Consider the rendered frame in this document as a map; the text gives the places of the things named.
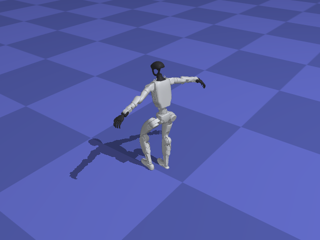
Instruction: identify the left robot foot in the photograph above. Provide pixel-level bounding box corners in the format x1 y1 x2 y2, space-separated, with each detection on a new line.
141 158 155 170

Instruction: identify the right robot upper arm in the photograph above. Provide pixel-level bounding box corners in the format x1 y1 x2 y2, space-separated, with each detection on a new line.
168 77 186 85

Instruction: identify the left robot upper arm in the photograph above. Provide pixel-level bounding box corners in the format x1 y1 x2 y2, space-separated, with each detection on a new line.
137 82 155 104

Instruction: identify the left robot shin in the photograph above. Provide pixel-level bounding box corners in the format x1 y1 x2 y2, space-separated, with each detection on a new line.
139 136 152 165

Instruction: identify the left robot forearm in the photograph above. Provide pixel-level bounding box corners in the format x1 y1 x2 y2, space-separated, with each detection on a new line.
123 96 141 114

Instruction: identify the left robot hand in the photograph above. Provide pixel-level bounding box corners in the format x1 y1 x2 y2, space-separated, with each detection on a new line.
113 112 129 128

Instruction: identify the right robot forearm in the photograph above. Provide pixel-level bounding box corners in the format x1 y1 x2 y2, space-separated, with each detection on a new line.
181 76 199 83

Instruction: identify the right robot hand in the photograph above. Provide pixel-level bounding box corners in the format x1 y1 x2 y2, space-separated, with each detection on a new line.
195 78 206 88

